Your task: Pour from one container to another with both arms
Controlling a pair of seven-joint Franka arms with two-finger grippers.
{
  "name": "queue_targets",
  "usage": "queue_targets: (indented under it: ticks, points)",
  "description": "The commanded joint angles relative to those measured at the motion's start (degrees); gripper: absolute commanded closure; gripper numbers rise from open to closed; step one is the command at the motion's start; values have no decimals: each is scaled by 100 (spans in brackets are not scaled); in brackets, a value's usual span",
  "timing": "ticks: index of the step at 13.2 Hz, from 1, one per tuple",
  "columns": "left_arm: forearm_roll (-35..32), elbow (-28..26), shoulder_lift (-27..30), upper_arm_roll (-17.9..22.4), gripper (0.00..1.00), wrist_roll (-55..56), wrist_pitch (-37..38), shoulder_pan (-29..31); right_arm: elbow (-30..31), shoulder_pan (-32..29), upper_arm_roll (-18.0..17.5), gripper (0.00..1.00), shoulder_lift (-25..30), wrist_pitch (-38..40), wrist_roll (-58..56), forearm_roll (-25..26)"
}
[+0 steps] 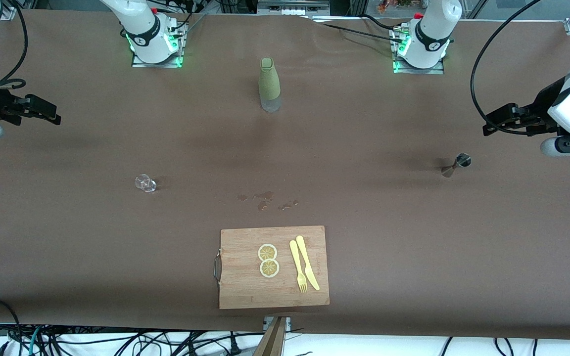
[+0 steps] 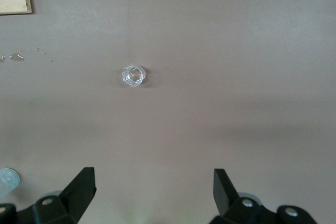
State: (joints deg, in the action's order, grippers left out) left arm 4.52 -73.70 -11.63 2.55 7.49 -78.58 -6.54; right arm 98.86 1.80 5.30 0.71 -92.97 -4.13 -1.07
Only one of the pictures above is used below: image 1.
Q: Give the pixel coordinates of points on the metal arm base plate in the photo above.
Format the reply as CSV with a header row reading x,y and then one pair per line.
x,y
139,64
433,71

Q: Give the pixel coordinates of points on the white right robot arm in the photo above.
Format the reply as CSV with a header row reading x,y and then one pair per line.
x,y
146,44

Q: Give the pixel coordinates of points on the wooden post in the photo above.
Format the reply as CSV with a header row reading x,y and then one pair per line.
x,y
272,343

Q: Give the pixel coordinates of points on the yellow plastic knife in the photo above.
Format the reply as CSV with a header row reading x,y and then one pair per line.
x,y
307,262

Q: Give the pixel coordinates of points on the clear glass cup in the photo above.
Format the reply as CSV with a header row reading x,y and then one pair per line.
x,y
145,183

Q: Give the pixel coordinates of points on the wooden cutting board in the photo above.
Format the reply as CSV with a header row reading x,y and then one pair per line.
x,y
245,291

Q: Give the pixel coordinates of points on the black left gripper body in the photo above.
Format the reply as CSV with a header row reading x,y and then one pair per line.
x,y
544,105

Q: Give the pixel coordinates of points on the metal table bracket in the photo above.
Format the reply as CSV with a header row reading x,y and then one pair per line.
x,y
266,324

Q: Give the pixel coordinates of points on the lemon slice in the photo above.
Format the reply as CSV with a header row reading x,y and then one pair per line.
x,y
267,252
269,268

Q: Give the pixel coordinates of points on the grey power strip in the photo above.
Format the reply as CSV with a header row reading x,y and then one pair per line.
x,y
292,9

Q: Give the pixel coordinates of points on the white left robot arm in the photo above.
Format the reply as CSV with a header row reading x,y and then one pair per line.
x,y
426,47

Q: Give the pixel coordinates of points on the steel cone jigger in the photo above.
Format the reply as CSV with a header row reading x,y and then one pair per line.
x,y
455,165

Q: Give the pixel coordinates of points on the green sleeved glass bottle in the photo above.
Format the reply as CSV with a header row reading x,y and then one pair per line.
x,y
269,81

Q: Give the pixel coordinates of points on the yellow plastic fork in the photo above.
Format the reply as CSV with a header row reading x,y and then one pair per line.
x,y
297,264

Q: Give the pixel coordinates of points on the small scattered liquid spill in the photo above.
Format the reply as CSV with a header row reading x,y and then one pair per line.
x,y
264,203

